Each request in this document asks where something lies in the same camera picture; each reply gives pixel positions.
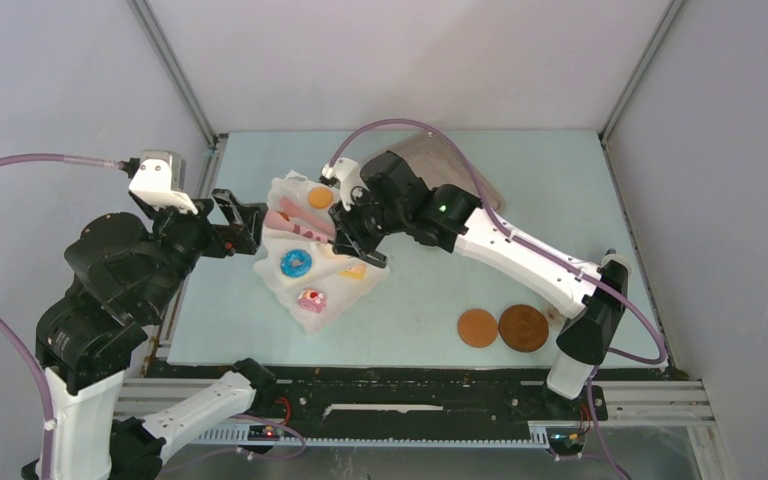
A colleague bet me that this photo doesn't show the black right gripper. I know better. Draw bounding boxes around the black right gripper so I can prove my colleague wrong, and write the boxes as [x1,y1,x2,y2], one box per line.
[328,189,407,260]

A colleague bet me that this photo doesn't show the pink-tipped metal tongs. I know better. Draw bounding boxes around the pink-tipped metal tongs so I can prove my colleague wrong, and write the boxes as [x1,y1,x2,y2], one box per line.
[264,197,336,244]

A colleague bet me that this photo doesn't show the blue frosted donut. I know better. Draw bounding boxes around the blue frosted donut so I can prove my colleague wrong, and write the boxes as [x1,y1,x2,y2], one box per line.
[279,249,313,279]

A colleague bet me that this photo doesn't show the orange cookie front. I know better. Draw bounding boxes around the orange cookie front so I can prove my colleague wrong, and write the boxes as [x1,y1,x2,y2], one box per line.
[307,187,334,210]

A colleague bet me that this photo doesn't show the yellow cake slice with cherry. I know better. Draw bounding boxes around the yellow cake slice with cherry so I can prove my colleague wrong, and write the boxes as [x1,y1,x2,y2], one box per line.
[339,262,367,281]

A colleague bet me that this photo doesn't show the pink swiss roll cake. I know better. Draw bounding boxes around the pink swiss roll cake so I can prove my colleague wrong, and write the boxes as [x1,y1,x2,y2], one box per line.
[297,288,327,314]

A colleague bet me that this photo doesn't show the light brown coaster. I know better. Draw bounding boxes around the light brown coaster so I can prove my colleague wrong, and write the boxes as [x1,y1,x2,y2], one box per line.
[457,309,498,348]

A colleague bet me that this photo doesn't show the dark brown wooden saucer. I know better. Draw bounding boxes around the dark brown wooden saucer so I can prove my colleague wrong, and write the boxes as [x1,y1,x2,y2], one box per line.
[498,304,549,353]

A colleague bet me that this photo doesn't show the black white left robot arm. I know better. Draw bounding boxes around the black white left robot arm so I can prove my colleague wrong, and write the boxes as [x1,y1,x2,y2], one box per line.
[22,189,276,479]

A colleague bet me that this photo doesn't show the white spare arm link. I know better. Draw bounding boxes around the white spare arm link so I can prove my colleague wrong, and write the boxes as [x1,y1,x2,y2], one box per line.
[108,372,257,479]

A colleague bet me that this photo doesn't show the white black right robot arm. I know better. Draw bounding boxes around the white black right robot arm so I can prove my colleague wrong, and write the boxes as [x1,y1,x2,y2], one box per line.
[320,151,630,418]

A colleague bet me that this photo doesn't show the white three-tier dessert stand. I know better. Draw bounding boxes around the white three-tier dessert stand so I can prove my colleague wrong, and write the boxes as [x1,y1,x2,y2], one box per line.
[253,170,391,334]

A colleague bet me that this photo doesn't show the green interior floral mug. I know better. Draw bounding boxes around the green interior floral mug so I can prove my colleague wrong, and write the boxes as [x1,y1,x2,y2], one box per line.
[544,306,566,329]

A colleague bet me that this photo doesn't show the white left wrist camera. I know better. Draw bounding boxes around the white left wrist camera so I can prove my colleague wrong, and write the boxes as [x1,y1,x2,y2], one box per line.
[129,150,198,215]

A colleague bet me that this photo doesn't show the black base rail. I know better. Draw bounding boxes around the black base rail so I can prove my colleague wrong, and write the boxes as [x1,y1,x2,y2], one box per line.
[138,360,611,444]

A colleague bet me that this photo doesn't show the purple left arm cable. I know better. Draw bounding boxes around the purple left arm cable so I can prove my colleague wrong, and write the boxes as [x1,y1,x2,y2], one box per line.
[0,153,130,480]

